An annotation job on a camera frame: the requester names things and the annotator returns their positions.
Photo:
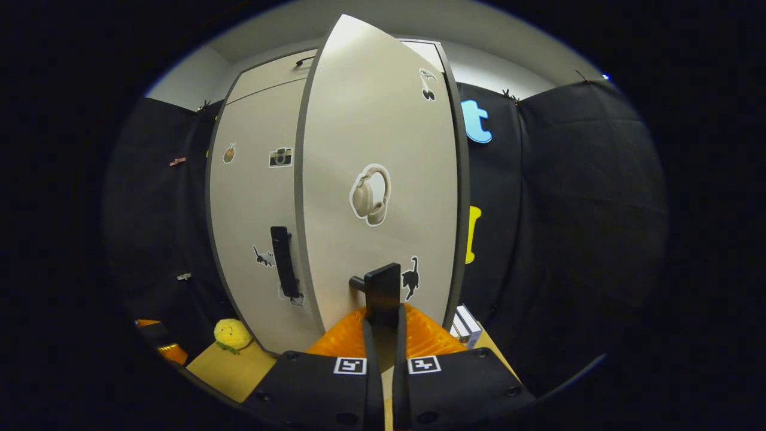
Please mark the grey double-door shoe cabinet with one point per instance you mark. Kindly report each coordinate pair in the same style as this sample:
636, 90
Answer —
269, 78

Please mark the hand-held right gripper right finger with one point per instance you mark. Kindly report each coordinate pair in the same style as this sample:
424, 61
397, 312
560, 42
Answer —
400, 389

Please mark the black backdrop cloth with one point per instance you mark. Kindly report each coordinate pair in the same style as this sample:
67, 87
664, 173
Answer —
568, 227

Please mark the grey cabinet door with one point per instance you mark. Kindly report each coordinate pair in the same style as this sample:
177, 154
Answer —
371, 108
251, 209

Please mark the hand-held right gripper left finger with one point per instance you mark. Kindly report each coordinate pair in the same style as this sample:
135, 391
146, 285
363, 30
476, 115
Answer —
372, 389

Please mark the yellow plush toy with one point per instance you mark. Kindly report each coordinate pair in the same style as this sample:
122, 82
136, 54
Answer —
232, 334

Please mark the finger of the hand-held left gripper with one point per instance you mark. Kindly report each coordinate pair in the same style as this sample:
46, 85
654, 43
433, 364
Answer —
173, 354
154, 334

